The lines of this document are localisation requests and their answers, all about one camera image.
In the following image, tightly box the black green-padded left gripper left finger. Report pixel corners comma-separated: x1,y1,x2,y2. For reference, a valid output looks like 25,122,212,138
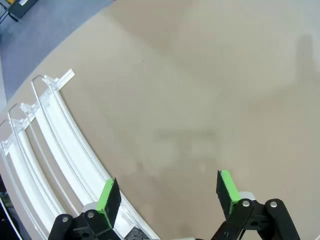
48,176,126,240

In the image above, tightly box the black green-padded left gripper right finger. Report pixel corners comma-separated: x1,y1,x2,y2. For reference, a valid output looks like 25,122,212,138
209,169,301,240

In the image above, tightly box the black floor bin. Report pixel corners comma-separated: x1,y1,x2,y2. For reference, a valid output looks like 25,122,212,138
7,0,40,20

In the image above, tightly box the white wire can dispenser rack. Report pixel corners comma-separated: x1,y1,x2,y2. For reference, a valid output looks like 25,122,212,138
0,68,161,240

